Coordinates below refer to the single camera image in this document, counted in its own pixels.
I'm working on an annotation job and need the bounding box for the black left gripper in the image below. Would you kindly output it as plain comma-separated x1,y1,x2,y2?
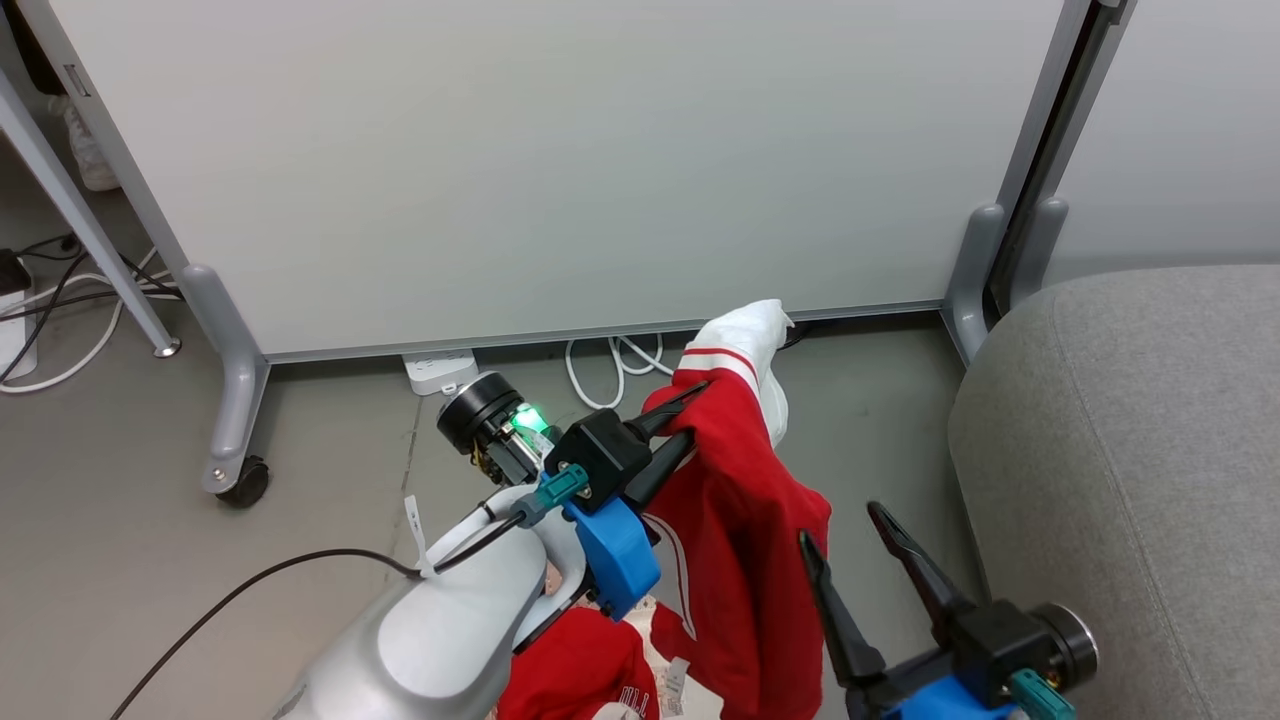
498,381,714,510

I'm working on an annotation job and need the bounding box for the red white striped garment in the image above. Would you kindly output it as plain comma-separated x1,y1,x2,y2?
640,298,833,720

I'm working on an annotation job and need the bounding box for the small white power strip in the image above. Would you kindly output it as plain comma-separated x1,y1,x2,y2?
402,348,480,397

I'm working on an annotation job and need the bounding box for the long white power strip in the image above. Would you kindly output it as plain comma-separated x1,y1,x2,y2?
0,288,40,382

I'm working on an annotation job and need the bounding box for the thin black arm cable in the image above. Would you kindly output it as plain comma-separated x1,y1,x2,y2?
108,510,531,720

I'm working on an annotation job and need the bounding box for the red garment with white print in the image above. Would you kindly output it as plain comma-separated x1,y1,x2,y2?
495,605,661,720

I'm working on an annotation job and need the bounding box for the white shoe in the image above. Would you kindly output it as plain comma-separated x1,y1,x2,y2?
48,93,122,192

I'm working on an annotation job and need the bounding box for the long white floor cable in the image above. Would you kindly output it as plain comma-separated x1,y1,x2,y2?
0,245,187,396

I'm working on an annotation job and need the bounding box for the teal right cable connector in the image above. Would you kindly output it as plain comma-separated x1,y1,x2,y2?
1008,668,1077,720

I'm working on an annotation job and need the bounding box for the black caster wheel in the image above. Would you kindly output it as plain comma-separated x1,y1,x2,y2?
215,456,271,508

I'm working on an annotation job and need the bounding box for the grey metal table leg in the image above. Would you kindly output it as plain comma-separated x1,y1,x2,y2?
0,65,183,359

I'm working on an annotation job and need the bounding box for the white cable tag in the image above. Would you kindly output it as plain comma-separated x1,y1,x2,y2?
403,495,438,579

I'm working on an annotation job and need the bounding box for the teal left cable connector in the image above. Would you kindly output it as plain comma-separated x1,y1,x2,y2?
513,463,592,528

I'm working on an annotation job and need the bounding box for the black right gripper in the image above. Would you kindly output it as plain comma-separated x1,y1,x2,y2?
797,500,1053,720

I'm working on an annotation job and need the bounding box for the coiled white cable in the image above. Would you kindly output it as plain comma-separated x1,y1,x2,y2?
564,333,674,411

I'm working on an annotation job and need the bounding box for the white partition panel grey frame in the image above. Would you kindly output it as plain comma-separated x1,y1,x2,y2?
15,0,1096,496
985,0,1280,321

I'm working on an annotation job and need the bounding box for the black floor cable bundle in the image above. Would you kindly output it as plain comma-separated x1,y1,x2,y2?
0,233,186,387

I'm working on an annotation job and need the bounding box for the grey fabric sofa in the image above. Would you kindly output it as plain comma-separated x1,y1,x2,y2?
947,265,1280,720

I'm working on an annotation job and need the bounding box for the teal cable connector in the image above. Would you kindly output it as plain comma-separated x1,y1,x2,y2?
513,463,592,528
1008,668,1077,720

